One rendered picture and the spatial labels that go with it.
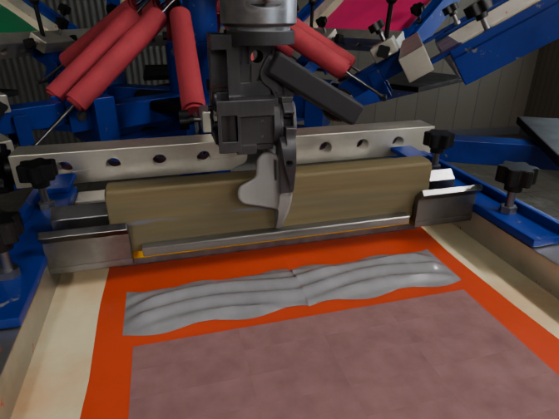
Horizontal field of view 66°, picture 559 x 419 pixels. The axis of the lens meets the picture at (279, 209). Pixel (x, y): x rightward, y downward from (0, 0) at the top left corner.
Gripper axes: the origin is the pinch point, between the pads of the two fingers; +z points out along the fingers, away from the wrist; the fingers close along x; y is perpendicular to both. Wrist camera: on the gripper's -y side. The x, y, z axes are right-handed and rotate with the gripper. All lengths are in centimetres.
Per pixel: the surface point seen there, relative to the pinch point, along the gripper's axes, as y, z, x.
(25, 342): 25.4, 3.5, 12.7
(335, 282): -3.8, 5.0, 9.3
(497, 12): -80, -21, -67
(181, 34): 7, -17, -59
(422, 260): -15.5, 5.2, 7.5
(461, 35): -73, -15, -71
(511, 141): -71, 8, -42
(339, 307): -2.9, 5.5, 12.7
